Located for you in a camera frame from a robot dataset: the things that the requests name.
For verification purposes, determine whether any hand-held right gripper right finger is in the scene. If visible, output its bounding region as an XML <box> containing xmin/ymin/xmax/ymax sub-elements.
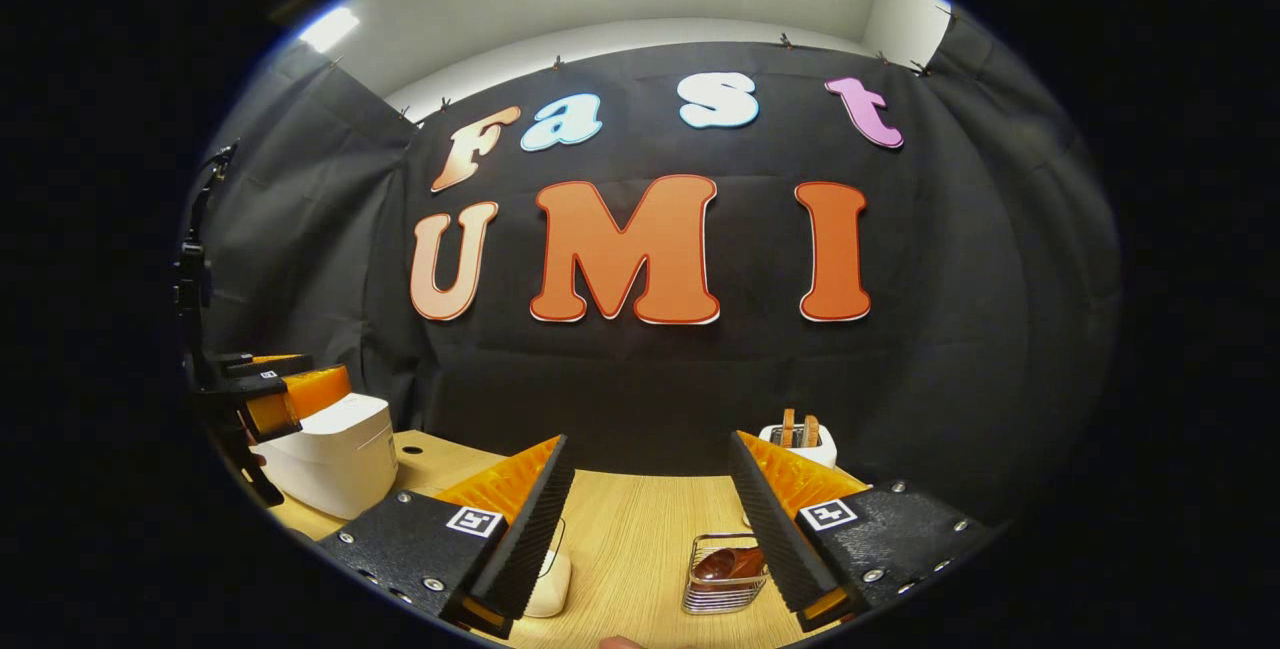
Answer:
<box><xmin>728</xmin><ymin>429</ymin><xmax>991</xmax><ymax>633</ymax></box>

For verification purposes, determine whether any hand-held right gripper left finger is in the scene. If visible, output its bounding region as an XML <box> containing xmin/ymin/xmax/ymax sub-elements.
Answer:
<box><xmin>318</xmin><ymin>434</ymin><xmax>578</xmax><ymax>640</ymax></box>

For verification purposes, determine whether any brown wooden spoon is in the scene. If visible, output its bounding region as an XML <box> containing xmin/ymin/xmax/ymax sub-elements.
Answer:
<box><xmin>695</xmin><ymin>546</ymin><xmax>769</xmax><ymax>585</ymax></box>

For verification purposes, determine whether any white rice cooker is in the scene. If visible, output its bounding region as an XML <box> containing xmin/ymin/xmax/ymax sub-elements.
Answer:
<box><xmin>250</xmin><ymin>392</ymin><xmax>399</xmax><ymax>522</ymax></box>

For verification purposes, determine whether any metal wire chopstick holder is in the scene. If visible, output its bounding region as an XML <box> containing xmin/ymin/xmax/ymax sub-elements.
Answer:
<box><xmin>682</xmin><ymin>532</ymin><xmax>771</xmax><ymax>616</ymax></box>

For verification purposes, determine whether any white toaster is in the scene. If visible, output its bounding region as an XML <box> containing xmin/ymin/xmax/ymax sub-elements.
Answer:
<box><xmin>757</xmin><ymin>419</ymin><xmax>839</xmax><ymax>470</ymax></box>

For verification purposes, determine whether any black backdrop cloth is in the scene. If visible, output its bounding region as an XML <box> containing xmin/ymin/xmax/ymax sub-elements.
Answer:
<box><xmin>195</xmin><ymin>9</ymin><xmax>1121</xmax><ymax>530</ymax></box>

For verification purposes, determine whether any ceiling light panel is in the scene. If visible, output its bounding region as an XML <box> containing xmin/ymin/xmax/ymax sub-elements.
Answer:
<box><xmin>298</xmin><ymin>6</ymin><xmax>361</xmax><ymax>55</ymax></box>

